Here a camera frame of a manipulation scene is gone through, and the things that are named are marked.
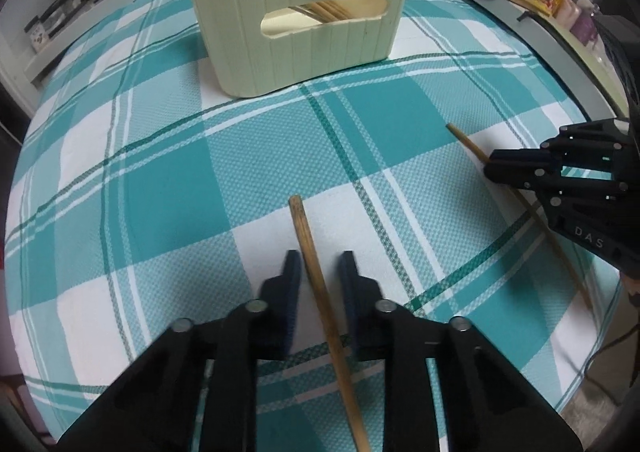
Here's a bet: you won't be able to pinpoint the wooden chopstick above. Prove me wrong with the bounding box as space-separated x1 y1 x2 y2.
288 195 371 451
446 123 593 310
292 0 354 24

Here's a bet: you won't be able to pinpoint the person's right hand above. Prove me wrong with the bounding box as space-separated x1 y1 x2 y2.
620 274 640 309

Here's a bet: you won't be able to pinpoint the pink purple cups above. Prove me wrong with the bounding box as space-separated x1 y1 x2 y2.
555 0 598 45

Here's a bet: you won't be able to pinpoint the teal plaid tablecloth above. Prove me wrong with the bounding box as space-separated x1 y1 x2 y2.
4 0 620 437

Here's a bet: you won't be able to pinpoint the cream utensil basket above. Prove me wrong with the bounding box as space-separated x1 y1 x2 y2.
192 0 405 97

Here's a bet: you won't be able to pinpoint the spice jar rack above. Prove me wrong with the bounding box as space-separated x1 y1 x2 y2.
24 0 66 53

